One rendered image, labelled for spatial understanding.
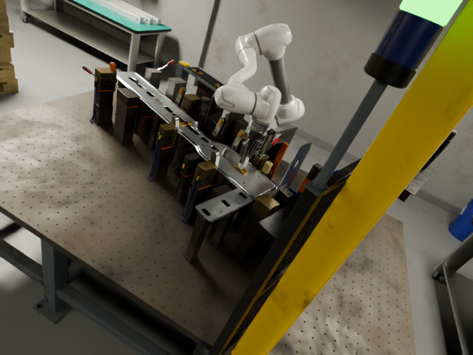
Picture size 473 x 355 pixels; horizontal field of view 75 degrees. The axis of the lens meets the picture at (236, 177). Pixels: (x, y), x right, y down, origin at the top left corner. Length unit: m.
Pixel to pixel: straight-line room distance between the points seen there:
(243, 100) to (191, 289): 0.84
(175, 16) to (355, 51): 2.72
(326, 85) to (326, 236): 3.95
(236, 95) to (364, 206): 0.80
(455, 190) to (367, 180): 4.50
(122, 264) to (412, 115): 1.19
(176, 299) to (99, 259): 0.36
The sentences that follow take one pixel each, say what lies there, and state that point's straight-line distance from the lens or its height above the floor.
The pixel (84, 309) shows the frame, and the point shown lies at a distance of 1.87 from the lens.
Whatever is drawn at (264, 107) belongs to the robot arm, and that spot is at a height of 1.38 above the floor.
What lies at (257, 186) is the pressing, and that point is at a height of 1.00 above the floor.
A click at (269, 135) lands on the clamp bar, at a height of 1.18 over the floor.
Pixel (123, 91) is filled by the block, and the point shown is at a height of 1.03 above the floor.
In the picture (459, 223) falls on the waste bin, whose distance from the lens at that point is 4.72.
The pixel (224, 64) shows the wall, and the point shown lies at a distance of 5.05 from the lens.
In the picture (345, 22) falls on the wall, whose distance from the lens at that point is 4.55.
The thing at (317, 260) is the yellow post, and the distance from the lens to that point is 0.84.
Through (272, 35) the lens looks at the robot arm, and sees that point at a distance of 1.86.
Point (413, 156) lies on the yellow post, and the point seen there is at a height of 1.67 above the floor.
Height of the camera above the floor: 1.86
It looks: 34 degrees down
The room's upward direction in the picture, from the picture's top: 22 degrees clockwise
